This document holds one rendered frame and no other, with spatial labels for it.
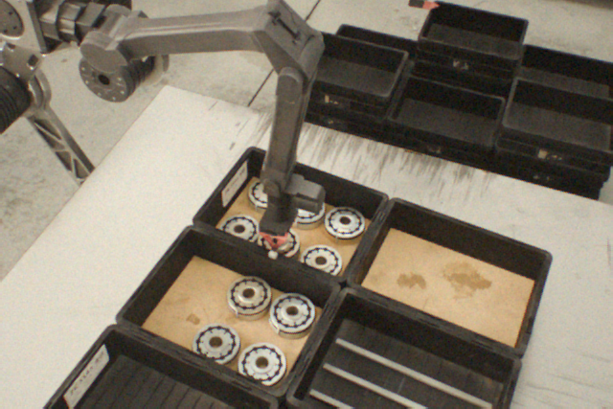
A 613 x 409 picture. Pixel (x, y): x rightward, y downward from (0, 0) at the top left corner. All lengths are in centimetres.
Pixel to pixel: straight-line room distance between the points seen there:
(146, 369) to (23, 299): 46
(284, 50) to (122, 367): 81
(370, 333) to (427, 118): 137
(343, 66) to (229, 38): 171
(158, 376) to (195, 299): 20
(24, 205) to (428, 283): 191
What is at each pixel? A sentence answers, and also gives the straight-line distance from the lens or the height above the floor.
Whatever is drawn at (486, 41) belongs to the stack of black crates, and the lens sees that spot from 308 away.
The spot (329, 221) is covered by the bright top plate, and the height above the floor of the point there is 86.
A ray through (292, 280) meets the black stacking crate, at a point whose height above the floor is 89.
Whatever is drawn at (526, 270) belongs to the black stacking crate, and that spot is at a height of 85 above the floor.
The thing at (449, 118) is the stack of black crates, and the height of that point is 38.
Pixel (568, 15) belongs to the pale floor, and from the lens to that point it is 434.
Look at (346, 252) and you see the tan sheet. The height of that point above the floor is 83.
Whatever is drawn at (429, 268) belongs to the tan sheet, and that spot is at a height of 83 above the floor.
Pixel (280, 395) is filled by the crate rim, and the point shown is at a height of 93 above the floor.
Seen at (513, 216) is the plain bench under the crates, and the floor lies 70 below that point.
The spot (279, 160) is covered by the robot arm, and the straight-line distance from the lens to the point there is 138.
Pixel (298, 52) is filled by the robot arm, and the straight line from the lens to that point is 111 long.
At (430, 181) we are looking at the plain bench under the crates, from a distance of 210.
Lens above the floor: 219
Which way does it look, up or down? 47 degrees down
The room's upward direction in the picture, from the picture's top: 2 degrees clockwise
